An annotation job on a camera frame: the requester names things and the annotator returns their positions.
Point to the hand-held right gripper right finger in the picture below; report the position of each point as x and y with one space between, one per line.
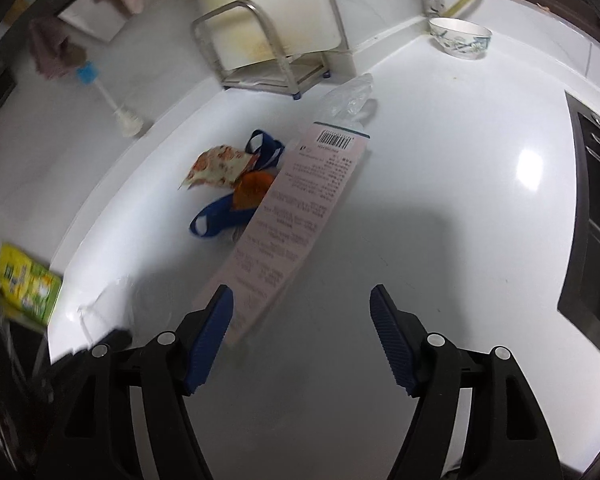
392 340

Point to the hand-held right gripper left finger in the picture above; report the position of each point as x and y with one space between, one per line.
212 340

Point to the long pink label plastic package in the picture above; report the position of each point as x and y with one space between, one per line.
290 210

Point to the orange wrapper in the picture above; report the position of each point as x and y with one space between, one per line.
252 187

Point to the floral wrapper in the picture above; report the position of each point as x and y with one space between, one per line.
215 165

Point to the yellow green seasoning pouch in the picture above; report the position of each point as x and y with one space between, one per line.
27 280

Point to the white bottle brush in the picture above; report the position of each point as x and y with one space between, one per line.
122 117

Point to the steel sink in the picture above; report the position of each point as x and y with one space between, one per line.
597 210

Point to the metal cutting board rack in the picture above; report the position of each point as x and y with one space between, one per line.
280 72

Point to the white patterned bowl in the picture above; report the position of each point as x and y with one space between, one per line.
460 37

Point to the brown hanging rag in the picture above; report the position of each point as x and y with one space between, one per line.
52 50

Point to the white cutting board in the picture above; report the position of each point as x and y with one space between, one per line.
260 5

